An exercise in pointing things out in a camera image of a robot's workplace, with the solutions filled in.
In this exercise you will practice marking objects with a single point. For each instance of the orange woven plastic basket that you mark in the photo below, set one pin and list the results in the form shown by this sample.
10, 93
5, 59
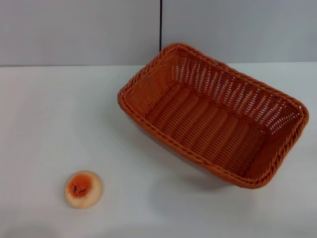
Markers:
203, 124

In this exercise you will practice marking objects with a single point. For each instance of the round bun with orange centre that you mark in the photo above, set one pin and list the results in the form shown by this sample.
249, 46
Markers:
84, 196

